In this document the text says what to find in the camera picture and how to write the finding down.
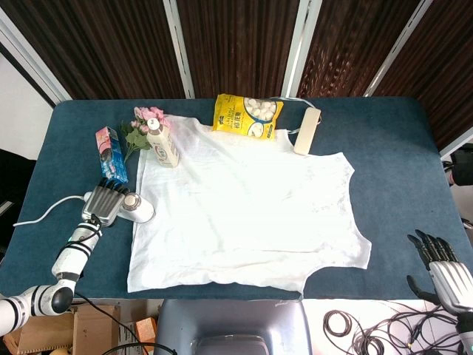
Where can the pink artificial flower bouquet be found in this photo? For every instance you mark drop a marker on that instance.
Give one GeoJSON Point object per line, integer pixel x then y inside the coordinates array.
{"type": "Point", "coordinates": [142, 129]}

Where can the yellow marshmallow bag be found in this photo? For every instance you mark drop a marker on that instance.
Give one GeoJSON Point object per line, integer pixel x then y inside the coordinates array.
{"type": "Point", "coordinates": [244, 116]}

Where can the orange packet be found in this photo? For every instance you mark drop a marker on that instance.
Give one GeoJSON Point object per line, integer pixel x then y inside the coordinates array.
{"type": "Point", "coordinates": [145, 329]}

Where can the dark teal table cover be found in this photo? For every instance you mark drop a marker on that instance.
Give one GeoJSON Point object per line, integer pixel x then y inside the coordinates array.
{"type": "Point", "coordinates": [399, 166]}

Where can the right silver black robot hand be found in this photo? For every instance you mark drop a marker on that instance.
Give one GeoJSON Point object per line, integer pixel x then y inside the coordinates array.
{"type": "Point", "coordinates": [449, 275]}

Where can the blue pink cookie box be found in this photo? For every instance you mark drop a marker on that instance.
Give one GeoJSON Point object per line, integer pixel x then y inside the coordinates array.
{"type": "Point", "coordinates": [111, 155]}

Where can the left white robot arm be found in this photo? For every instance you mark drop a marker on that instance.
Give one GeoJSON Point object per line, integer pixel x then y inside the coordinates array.
{"type": "Point", "coordinates": [70, 255]}

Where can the brown folding screen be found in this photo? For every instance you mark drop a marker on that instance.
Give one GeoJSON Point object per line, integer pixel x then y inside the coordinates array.
{"type": "Point", "coordinates": [236, 44]}

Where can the white sleeveless shirt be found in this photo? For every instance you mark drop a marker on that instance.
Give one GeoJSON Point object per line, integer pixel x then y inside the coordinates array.
{"type": "Point", "coordinates": [240, 207]}

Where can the black device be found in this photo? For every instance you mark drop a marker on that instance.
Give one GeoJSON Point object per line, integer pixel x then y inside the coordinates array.
{"type": "Point", "coordinates": [462, 166]}

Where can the white handheld steam iron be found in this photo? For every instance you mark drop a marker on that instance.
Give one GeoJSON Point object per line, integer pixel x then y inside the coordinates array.
{"type": "Point", "coordinates": [142, 211]}

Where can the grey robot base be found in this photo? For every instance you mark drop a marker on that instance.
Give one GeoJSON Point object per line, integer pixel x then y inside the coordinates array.
{"type": "Point", "coordinates": [233, 327]}

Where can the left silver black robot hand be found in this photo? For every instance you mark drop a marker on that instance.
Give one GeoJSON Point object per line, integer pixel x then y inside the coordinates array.
{"type": "Point", "coordinates": [103, 201]}

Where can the brown cardboard box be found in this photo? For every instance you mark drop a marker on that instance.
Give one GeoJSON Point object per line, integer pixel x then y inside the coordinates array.
{"type": "Point", "coordinates": [74, 329]}

